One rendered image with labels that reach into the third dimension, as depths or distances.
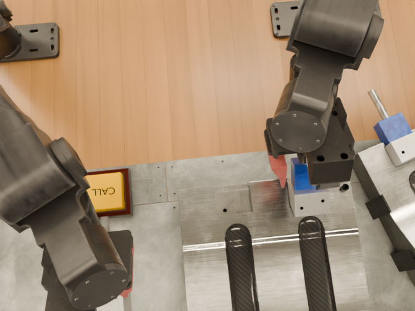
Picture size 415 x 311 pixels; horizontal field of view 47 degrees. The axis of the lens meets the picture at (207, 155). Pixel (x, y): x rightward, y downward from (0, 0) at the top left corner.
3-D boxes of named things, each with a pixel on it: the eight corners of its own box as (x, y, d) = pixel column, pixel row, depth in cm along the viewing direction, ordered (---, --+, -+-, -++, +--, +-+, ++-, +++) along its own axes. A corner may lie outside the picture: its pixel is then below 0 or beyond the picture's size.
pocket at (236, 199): (215, 189, 76) (214, 185, 72) (247, 186, 76) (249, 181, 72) (217, 218, 75) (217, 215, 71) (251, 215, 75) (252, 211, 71)
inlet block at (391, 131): (352, 102, 81) (361, 89, 76) (379, 91, 82) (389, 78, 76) (389, 170, 78) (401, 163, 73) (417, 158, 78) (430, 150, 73)
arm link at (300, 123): (333, 164, 50) (377, 76, 41) (255, 139, 51) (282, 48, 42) (346, 97, 58) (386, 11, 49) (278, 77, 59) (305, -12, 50)
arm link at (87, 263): (154, 272, 47) (100, 215, 37) (78, 323, 46) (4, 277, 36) (111, 193, 54) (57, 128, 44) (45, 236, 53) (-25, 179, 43)
